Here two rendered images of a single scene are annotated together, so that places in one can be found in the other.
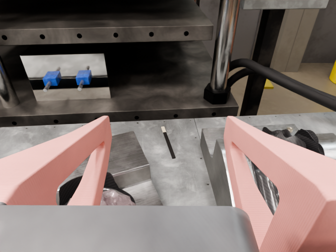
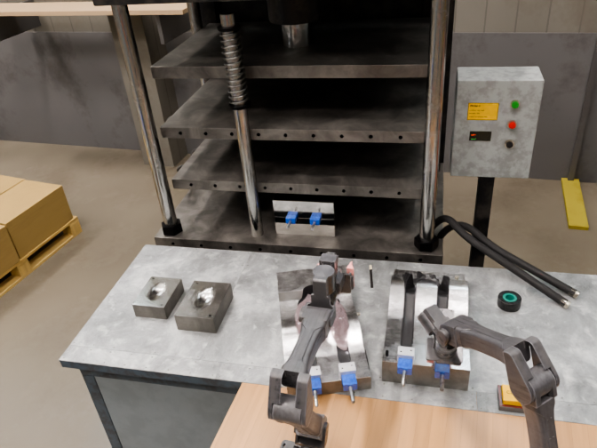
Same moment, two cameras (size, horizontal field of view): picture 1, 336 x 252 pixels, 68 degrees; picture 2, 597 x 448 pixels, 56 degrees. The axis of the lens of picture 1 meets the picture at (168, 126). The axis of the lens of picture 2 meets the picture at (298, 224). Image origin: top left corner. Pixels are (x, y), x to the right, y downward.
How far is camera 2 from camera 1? 1.53 m
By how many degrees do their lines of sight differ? 17
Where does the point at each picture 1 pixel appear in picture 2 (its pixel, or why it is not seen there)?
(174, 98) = (388, 242)
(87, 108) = (315, 244)
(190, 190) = (376, 307)
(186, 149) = (383, 283)
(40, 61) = (285, 205)
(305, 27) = not seen: outside the picture
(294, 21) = not seen: outside the picture
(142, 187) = (345, 296)
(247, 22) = (561, 121)
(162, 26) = (379, 188)
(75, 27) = (314, 184)
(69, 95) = (302, 231)
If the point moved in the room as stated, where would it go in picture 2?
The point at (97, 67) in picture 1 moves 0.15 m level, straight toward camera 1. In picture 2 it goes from (327, 212) to (328, 231)
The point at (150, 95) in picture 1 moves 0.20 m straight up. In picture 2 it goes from (368, 237) to (368, 198)
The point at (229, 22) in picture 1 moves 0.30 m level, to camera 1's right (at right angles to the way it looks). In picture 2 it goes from (428, 191) to (509, 198)
